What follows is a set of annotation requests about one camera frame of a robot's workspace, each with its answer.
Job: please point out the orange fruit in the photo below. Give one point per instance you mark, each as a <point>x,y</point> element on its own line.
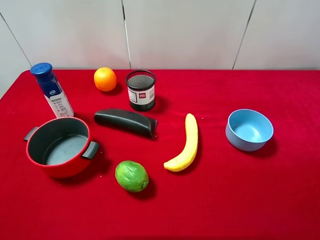
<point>105,79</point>

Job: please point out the black mesh pen holder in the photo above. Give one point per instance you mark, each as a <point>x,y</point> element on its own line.
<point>141,89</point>

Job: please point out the yellow banana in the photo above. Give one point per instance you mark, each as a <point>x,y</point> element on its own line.
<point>188,154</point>

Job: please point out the green lime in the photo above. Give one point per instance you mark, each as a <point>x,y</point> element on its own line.
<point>131,176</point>

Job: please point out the blue bowl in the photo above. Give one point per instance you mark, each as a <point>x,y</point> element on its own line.
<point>248,130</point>

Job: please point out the red tablecloth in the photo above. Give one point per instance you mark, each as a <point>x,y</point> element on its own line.
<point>225,194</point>

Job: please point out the red cooking pot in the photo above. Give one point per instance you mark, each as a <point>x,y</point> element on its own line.
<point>61,147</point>

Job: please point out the blue and white bottle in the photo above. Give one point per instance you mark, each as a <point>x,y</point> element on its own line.
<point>52,90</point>

